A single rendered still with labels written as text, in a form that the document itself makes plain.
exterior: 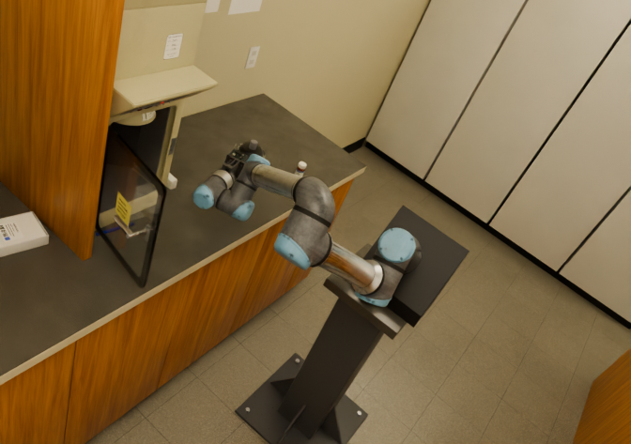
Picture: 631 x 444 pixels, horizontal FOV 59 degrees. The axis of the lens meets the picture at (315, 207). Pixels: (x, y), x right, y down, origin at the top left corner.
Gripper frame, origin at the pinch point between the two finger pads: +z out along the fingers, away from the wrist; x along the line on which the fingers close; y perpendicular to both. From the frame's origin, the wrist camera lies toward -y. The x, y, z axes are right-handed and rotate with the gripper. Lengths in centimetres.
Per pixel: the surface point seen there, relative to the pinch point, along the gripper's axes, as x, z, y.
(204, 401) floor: -23, -33, -112
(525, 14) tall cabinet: -76, 242, 25
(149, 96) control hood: 16, -48, 40
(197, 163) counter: 22.3, 5.5, -20.5
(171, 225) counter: 9.5, -33.2, -18.0
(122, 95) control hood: 21, -53, 40
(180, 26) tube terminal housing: 21, -28, 52
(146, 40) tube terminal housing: 24, -40, 50
